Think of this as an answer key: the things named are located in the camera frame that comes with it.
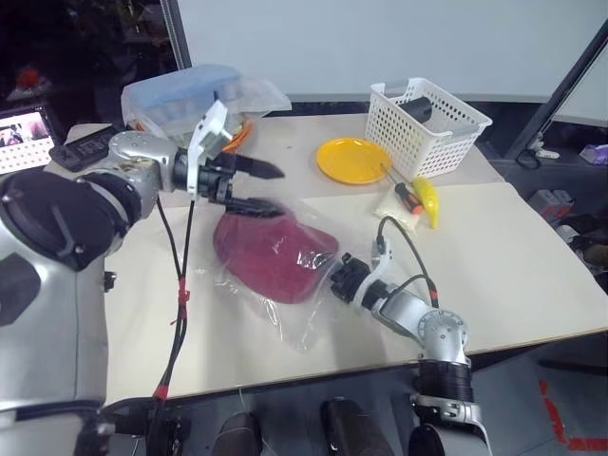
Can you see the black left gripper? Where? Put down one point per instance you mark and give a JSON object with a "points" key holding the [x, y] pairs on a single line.
{"points": [[216, 183]]}

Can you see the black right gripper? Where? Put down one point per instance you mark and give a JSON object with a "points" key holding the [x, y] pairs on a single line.
{"points": [[350, 280]]}

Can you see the red cap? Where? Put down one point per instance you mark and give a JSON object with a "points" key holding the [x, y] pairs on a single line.
{"points": [[294, 318]]}

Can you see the maroon cap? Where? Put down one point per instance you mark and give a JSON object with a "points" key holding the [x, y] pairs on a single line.
{"points": [[266, 252]]}

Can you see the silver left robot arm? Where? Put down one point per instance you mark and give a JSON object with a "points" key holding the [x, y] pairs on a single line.
{"points": [[133, 161]]}

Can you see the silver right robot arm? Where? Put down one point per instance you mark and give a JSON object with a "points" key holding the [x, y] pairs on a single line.
{"points": [[404, 309]]}

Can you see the crumpled clear plastic bag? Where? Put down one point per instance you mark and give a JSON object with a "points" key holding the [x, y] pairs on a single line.
{"points": [[259, 97]]}

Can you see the cream table sheet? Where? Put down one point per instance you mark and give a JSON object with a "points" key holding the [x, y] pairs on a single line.
{"points": [[285, 138], [475, 266]]}

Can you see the small white granule packet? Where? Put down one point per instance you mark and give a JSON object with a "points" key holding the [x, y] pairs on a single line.
{"points": [[392, 209]]}

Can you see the yellow round plate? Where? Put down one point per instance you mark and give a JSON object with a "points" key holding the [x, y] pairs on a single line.
{"points": [[351, 159]]}

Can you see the clear container with blue lid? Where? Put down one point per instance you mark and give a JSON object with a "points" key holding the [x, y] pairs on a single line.
{"points": [[180, 92]]}

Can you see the yellow banana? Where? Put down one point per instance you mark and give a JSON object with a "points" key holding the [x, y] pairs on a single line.
{"points": [[428, 199]]}

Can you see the white perforated plastic basket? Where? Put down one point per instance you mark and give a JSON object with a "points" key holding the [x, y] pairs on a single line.
{"points": [[418, 138]]}

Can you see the dark rounded shape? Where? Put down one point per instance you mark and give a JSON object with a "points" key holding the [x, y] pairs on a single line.
{"points": [[425, 442], [356, 430], [240, 437]]}

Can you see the black remote control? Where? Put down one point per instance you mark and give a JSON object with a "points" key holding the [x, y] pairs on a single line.
{"points": [[83, 149]]}

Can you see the grey box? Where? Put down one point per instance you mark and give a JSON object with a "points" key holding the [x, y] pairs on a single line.
{"points": [[551, 202]]}

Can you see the tablet screen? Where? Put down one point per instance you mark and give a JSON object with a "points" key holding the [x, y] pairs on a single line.
{"points": [[24, 138]]}

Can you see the white power strip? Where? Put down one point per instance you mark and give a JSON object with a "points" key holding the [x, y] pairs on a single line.
{"points": [[546, 151]]}

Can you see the red round object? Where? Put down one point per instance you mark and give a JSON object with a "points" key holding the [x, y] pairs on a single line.
{"points": [[27, 77]]}

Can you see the purple tissue pack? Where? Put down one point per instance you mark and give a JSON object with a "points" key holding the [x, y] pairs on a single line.
{"points": [[594, 154]]}

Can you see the black diagonal pole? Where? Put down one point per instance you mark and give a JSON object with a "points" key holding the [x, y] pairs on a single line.
{"points": [[560, 85]]}

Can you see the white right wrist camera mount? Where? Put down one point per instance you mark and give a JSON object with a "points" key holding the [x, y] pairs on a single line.
{"points": [[383, 259]]}

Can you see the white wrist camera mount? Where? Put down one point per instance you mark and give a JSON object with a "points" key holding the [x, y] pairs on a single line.
{"points": [[383, 259], [209, 128]]}

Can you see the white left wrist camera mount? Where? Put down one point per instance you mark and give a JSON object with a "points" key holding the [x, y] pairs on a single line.
{"points": [[209, 128]]}

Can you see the aluminium frame post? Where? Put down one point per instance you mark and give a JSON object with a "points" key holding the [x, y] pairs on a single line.
{"points": [[176, 33]]}

